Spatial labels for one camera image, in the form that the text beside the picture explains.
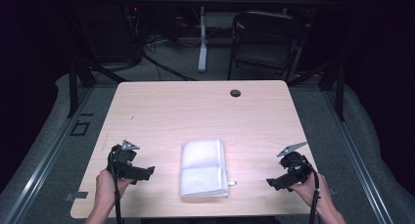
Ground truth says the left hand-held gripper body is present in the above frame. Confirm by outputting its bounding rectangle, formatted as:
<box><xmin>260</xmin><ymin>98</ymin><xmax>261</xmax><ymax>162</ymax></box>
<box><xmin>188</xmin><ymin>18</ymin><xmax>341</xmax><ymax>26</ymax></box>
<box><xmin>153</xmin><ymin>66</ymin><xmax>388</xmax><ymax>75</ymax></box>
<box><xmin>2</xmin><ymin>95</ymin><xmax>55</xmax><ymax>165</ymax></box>
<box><xmin>107</xmin><ymin>139</ymin><xmax>141</xmax><ymax>181</ymax></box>

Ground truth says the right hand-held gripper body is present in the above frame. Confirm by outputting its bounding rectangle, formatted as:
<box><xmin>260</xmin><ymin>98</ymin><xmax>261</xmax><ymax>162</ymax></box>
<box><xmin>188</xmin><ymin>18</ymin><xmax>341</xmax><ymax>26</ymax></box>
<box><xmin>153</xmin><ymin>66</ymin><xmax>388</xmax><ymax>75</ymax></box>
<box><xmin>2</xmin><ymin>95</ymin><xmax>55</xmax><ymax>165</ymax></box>
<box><xmin>276</xmin><ymin>141</ymin><xmax>316</xmax><ymax>186</ymax></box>

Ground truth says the white towel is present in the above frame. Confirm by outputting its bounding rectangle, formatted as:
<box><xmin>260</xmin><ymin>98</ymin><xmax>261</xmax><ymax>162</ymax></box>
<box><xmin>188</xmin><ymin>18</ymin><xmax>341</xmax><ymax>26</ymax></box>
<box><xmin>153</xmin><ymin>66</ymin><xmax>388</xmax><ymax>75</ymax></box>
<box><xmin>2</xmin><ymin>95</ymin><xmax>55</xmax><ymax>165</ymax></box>
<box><xmin>179</xmin><ymin>139</ymin><xmax>238</xmax><ymax>200</ymax></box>

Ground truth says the person's right hand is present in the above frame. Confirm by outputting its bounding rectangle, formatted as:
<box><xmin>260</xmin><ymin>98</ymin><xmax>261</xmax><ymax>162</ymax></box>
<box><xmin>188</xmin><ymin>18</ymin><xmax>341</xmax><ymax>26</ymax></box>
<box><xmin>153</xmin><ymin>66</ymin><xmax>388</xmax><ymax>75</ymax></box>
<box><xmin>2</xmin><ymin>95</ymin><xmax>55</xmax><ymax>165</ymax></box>
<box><xmin>288</xmin><ymin>173</ymin><xmax>332</xmax><ymax>215</ymax></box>

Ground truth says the person's left hand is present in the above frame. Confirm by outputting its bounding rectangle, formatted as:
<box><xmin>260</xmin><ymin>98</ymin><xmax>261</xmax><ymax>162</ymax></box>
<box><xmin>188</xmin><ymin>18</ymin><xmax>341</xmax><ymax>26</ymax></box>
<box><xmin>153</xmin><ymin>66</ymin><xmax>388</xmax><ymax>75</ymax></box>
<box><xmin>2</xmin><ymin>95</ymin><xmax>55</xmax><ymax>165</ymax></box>
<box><xmin>95</xmin><ymin>168</ymin><xmax>135</xmax><ymax>212</ymax></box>

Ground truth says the black metal stand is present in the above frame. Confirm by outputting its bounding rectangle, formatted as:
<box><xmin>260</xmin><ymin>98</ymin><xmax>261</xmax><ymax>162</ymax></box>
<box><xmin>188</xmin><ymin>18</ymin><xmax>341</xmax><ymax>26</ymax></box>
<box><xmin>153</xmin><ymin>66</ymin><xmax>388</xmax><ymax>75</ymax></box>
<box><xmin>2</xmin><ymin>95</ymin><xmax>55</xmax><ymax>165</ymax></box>
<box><xmin>287</xmin><ymin>58</ymin><xmax>346</xmax><ymax>122</ymax></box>
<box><xmin>67</xmin><ymin>58</ymin><xmax>129</xmax><ymax>119</ymax></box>

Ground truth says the black folding chair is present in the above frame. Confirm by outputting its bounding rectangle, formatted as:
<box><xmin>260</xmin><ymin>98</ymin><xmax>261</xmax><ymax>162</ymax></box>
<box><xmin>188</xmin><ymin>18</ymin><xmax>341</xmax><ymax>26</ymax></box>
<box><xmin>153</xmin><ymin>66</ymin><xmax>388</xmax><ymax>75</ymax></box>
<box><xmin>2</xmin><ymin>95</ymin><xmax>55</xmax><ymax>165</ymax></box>
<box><xmin>226</xmin><ymin>10</ymin><xmax>308</xmax><ymax>83</ymax></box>

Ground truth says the dark computer tower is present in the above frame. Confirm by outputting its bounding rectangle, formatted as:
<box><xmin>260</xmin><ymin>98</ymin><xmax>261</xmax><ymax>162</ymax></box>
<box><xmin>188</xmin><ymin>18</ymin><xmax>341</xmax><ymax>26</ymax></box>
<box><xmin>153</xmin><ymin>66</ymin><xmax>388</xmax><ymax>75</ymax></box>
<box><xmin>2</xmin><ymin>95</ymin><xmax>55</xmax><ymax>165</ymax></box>
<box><xmin>77</xmin><ymin>2</ymin><xmax>145</xmax><ymax>64</ymax></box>

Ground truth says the white desk leg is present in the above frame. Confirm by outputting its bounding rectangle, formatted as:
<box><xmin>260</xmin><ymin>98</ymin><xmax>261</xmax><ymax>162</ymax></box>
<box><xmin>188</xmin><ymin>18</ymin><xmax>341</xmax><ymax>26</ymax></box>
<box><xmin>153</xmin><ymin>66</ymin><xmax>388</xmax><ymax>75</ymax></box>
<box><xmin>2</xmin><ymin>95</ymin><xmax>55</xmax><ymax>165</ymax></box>
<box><xmin>197</xmin><ymin>5</ymin><xmax>209</xmax><ymax>73</ymax></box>

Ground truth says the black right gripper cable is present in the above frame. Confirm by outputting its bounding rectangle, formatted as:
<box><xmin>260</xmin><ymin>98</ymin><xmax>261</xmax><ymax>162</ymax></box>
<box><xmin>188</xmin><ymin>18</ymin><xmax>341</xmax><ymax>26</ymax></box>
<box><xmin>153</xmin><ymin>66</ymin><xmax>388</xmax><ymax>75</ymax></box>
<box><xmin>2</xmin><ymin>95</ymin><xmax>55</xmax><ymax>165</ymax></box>
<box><xmin>301</xmin><ymin>159</ymin><xmax>321</xmax><ymax>224</ymax></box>

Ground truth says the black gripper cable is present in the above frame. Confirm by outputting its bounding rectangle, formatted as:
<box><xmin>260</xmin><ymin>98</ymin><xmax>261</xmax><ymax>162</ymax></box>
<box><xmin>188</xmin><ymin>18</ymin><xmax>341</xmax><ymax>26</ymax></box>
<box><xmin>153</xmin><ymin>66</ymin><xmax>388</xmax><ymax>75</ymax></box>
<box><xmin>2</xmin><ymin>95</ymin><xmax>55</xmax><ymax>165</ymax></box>
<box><xmin>301</xmin><ymin>159</ymin><xmax>321</xmax><ymax>224</ymax></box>
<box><xmin>110</xmin><ymin>150</ymin><xmax>123</xmax><ymax>224</ymax></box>

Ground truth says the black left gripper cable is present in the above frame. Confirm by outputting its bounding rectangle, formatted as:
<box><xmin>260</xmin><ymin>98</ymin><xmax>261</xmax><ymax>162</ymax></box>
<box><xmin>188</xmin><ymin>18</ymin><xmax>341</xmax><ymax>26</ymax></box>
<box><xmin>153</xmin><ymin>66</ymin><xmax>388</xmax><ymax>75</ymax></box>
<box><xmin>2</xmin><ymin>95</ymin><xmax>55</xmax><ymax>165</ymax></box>
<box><xmin>110</xmin><ymin>150</ymin><xmax>123</xmax><ymax>224</ymax></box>

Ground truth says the aluminium floor rail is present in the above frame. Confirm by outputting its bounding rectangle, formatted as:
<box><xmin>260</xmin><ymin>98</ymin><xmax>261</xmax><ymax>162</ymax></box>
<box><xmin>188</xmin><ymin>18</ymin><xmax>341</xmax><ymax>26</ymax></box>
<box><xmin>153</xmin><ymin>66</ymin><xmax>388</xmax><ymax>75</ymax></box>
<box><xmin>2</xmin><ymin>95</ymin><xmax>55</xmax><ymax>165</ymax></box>
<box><xmin>0</xmin><ymin>86</ymin><xmax>96</xmax><ymax>224</ymax></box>
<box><xmin>321</xmin><ymin>86</ymin><xmax>396</xmax><ymax>224</ymax></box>

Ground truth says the black floor cable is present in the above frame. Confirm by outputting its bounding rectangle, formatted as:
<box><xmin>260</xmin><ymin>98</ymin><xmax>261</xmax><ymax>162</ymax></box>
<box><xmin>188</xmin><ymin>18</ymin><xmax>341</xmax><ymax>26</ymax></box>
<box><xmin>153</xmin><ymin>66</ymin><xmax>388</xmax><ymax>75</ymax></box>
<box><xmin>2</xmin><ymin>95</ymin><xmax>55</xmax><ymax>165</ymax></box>
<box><xmin>140</xmin><ymin>51</ymin><xmax>197</xmax><ymax>82</ymax></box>

